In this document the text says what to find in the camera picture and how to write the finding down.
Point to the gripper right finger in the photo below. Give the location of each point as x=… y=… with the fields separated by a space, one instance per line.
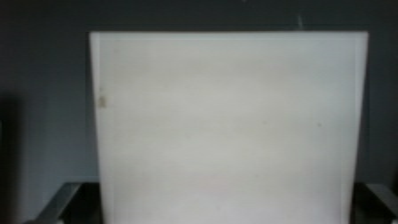
x=373 y=205

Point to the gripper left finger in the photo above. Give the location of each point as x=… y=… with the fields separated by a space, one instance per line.
x=73 y=206

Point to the white cube block with tag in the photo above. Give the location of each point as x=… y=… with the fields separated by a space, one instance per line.
x=228 y=117

